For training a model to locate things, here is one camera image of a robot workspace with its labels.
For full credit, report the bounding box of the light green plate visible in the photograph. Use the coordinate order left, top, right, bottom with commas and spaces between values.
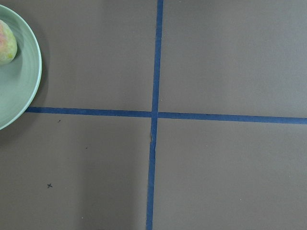
0, 5, 42, 129

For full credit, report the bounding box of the pink green peach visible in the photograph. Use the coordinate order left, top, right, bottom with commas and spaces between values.
0, 20, 18, 66

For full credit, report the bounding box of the blue tape line crosswise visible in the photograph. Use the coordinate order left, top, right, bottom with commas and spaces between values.
26, 106, 307, 125

